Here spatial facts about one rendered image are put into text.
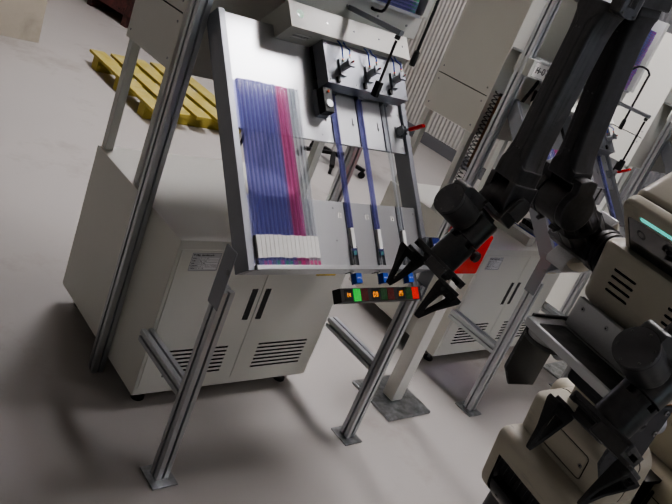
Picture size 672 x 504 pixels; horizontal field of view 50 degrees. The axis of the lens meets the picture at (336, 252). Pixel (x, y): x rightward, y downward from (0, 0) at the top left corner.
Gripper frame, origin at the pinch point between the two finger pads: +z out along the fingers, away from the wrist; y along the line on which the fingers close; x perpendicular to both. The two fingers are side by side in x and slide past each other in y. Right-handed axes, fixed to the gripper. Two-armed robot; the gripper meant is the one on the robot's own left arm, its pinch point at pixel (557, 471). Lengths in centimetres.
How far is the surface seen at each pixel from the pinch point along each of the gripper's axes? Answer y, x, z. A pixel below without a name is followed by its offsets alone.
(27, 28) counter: -551, 92, 73
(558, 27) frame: -173, 110, -119
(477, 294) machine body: -146, 169, -24
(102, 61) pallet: -501, 129, 47
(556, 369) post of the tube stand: -139, 255, -31
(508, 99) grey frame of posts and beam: -167, 114, -85
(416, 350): -123, 135, 11
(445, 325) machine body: -146, 170, -4
